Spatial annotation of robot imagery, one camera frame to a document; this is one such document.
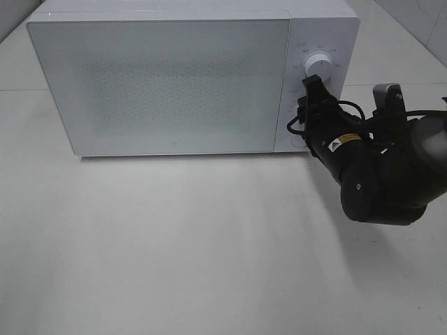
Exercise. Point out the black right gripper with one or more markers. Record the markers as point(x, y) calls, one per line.
point(332, 130)

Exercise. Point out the round white door-release button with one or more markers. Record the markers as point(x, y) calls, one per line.
point(288, 143)

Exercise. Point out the white microwave door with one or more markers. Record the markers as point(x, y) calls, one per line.
point(126, 88)

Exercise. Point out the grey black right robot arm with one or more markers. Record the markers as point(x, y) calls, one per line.
point(389, 166)

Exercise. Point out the upper white power knob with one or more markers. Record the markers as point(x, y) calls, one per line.
point(319, 63)

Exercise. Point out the white microwave oven body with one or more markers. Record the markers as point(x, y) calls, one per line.
point(328, 26)

